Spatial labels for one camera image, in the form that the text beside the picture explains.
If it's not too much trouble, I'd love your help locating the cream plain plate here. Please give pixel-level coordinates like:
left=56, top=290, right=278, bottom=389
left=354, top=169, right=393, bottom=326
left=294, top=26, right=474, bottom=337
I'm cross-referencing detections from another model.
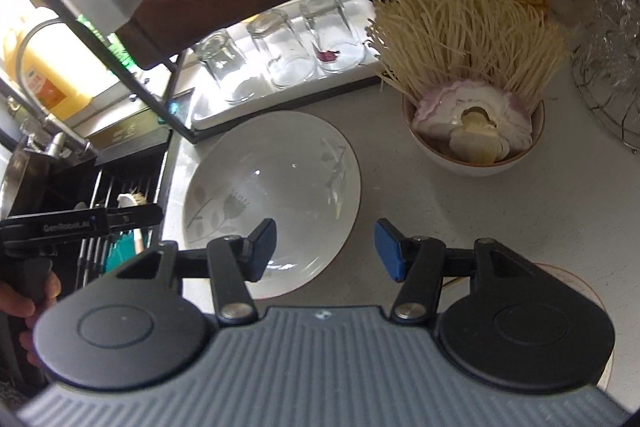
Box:
left=437, top=265, right=615, bottom=395

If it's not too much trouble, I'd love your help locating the white floral deep plate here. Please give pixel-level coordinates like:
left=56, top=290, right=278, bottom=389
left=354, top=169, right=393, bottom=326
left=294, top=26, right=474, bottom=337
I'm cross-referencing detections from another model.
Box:
left=182, top=112, right=361, bottom=300

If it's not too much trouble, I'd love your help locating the steel kitchen faucet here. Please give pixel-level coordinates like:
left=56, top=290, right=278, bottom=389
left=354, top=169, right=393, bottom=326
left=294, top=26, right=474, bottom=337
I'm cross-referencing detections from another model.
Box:
left=4, top=17, right=98, bottom=158

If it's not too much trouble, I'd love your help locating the person's left hand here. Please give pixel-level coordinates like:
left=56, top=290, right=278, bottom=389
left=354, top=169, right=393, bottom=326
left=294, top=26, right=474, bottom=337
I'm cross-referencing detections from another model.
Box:
left=0, top=272, right=62, bottom=367

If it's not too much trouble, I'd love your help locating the steel pot in sink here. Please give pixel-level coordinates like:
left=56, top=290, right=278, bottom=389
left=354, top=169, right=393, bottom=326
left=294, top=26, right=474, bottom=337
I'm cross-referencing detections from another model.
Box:
left=1, top=140, right=37, bottom=220

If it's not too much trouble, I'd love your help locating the white plastic spoon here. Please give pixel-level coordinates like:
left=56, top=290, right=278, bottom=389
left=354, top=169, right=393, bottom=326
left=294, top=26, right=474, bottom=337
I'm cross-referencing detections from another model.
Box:
left=117, top=192, right=146, bottom=254

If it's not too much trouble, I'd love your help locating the sink dish rack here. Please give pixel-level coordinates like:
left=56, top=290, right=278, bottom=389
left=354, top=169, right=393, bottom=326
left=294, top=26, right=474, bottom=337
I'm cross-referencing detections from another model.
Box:
left=46, top=150, right=166, bottom=293

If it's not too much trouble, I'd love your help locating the bowl with onion and noodles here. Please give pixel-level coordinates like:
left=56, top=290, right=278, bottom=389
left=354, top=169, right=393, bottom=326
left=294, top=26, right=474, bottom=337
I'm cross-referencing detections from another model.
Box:
left=402, top=79, right=546, bottom=178

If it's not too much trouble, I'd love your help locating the purple onion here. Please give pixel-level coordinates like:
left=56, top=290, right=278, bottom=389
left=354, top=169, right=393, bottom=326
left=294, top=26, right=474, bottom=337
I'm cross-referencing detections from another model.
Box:
left=411, top=79, right=533, bottom=166

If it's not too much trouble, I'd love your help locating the drinking glass left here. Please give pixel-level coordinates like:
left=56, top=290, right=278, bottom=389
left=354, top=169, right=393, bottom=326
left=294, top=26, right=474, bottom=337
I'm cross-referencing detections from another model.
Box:
left=193, top=29, right=269, bottom=105

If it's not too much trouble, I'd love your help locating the drinking glass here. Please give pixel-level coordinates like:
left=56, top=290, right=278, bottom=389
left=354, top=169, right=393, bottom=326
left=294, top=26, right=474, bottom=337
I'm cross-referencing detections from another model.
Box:
left=246, top=9, right=317, bottom=89
left=299, top=0, right=364, bottom=74
left=193, top=29, right=269, bottom=105

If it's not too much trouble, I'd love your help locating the orange detergent bottle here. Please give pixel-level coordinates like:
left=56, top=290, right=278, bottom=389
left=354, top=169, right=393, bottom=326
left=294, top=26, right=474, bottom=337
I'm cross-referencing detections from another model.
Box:
left=1, top=8, right=101, bottom=120

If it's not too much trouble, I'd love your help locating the drinking glass middle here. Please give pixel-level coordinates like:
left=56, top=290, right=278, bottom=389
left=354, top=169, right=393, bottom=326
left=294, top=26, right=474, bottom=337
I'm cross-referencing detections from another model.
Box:
left=246, top=9, right=317, bottom=89

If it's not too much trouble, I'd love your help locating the drinking glass right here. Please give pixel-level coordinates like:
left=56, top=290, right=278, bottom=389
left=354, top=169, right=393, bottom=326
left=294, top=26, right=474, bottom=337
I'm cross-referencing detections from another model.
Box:
left=299, top=0, right=364, bottom=74

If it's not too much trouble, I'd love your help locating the white drip tray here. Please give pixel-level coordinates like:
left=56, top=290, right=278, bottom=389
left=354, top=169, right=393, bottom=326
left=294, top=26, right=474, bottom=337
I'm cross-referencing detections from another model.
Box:
left=189, top=0, right=376, bottom=132

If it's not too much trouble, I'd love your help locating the dry noodle bundle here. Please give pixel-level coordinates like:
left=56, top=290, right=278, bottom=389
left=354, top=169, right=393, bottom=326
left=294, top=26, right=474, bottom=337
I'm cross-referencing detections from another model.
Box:
left=366, top=0, right=570, bottom=109

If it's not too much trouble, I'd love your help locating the black knife rack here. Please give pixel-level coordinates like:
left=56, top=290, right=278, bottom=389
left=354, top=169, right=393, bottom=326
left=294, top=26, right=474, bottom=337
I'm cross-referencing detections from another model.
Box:
left=0, top=0, right=402, bottom=145

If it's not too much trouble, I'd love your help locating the wire rack with glass cups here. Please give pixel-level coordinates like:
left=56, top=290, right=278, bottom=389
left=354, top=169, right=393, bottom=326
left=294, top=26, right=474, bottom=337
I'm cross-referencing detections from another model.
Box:
left=572, top=0, right=639, bottom=154

